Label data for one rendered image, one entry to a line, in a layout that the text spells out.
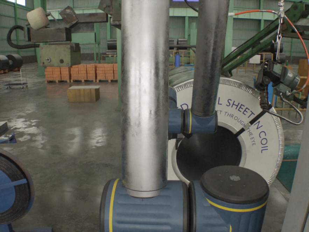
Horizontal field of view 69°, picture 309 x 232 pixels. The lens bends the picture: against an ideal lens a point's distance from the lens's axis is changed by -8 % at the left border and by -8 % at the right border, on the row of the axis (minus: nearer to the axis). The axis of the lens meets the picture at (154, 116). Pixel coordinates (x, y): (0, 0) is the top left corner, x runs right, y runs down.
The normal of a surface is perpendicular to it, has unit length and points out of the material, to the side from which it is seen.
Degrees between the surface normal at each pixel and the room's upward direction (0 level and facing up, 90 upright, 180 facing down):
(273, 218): 0
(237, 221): 90
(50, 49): 89
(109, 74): 90
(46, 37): 90
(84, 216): 0
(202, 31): 104
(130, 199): 33
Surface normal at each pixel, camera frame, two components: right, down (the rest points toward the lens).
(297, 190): -1.00, 0.01
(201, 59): -0.70, 0.44
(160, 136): 0.63, 0.08
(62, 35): -0.01, 0.26
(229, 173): 0.00, -0.96
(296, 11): -0.93, 0.10
